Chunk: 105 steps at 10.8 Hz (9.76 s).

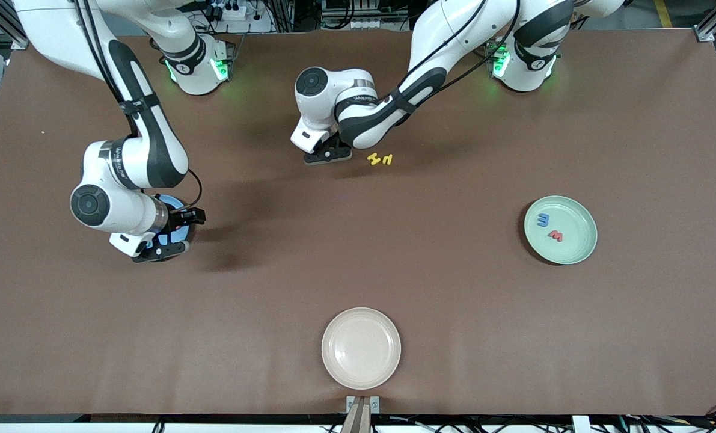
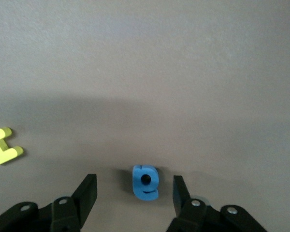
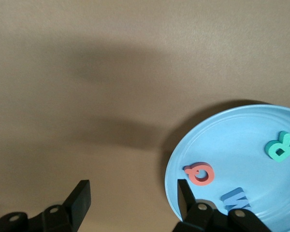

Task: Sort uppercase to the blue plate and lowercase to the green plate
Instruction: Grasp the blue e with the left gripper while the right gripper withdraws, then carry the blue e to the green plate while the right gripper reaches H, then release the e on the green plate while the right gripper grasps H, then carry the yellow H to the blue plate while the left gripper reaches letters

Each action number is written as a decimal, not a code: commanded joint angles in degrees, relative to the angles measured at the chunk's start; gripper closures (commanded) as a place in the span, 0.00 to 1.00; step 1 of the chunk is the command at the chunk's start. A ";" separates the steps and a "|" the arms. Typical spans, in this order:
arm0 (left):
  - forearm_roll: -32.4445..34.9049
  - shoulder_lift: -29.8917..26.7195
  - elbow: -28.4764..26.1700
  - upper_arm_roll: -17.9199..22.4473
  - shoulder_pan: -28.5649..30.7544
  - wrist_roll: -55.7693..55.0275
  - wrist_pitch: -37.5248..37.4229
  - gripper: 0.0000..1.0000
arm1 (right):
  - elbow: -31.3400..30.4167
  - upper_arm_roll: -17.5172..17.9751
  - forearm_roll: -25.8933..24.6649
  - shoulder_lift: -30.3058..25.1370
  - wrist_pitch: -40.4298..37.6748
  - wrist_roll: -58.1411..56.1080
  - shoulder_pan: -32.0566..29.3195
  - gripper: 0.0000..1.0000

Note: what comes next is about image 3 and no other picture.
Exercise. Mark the blue uppercase foam letter M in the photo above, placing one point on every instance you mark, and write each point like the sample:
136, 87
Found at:
235, 201

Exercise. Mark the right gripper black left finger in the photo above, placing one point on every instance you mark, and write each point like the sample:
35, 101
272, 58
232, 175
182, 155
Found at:
77, 205

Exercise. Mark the blue round plate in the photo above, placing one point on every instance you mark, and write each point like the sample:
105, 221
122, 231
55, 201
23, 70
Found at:
244, 135

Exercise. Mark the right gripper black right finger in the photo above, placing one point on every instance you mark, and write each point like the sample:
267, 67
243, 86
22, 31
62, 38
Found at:
186, 200

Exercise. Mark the teal uppercase foam letter R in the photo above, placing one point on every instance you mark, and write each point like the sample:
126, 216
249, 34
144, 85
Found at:
270, 147

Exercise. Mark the red uppercase foam letter Q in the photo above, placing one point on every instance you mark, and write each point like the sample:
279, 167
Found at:
209, 176

